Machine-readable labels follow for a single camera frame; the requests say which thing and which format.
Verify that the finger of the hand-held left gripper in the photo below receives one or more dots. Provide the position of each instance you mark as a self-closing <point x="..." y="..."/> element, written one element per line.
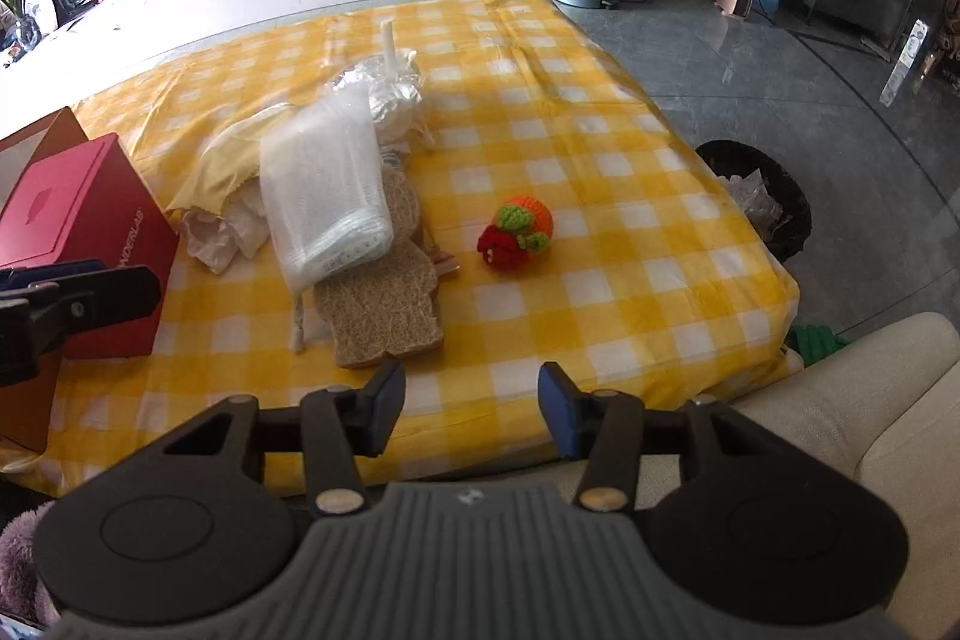
<point x="52" y="272"/>
<point x="112" y="301"/>

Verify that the white plastic wrapped bundle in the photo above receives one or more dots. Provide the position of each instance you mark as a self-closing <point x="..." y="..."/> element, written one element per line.
<point x="394" y="89"/>

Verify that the purple plush fabric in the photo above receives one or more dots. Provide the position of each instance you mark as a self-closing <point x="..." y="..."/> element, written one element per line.
<point x="16" y="565"/>

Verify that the embossed paper towel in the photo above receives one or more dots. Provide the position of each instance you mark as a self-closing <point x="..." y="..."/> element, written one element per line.
<point x="204" y="239"/>

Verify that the black waste bin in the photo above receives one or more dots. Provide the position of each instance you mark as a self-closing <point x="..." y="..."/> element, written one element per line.
<point x="787" y="212"/>

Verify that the brown bread-shaped plush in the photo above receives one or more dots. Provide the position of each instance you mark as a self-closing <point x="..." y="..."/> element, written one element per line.
<point x="382" y="314"/>

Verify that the clear plastic bag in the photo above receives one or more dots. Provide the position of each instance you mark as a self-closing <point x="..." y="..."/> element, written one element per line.
<point x="322" y="197"/>

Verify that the smooth white tissue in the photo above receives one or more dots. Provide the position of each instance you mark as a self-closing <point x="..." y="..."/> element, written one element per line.
<point x="251" y="224"/>

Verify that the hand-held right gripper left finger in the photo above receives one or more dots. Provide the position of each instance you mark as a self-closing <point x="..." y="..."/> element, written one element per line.
<point x="382" y="411"/>

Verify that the yellow white checked cloth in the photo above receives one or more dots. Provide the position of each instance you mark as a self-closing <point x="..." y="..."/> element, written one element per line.
<point x="600" y="160"/>

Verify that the beige sofa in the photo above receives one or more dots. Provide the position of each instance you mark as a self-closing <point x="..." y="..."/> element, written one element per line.
<point x="862" y="400"/>

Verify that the orange green crochet toy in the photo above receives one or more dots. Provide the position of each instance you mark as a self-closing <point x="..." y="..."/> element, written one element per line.
<point x="531" y="218"/>

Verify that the green ribbed object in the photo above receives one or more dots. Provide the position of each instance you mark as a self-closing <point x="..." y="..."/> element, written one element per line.
<point x="814" y="341"/>

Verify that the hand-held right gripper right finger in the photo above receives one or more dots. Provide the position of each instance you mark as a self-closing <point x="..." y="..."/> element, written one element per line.
<point x="559" y="411"/>

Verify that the red crochet toy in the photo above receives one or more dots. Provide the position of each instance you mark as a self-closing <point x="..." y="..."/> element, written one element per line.
<point x="499" y="248"/>

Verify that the white upright package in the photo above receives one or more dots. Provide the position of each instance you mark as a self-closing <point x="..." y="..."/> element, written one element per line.
<point x="909" y="48"/>

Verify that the small brown loofah slice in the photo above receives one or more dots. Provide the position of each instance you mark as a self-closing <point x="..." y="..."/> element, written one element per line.
<point x="401" y="201"/>

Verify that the pale yellow cloth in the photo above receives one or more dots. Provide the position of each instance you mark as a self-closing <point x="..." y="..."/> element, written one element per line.
<point x="225" y="160"/>

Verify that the red box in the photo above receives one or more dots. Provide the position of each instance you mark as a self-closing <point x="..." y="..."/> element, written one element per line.
<point x="82" y="220"/>

